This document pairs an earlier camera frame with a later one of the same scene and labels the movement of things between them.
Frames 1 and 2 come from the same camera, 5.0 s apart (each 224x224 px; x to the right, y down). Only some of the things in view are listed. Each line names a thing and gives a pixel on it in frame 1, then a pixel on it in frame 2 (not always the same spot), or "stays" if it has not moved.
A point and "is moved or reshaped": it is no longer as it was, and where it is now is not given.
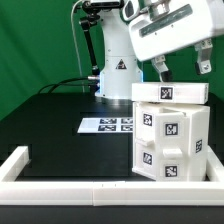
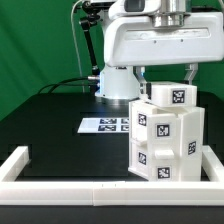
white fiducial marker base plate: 106,125 stays
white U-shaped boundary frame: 116,193 stays
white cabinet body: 170,141 is moved or reshaped
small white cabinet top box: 171,92 is moved or reshaped
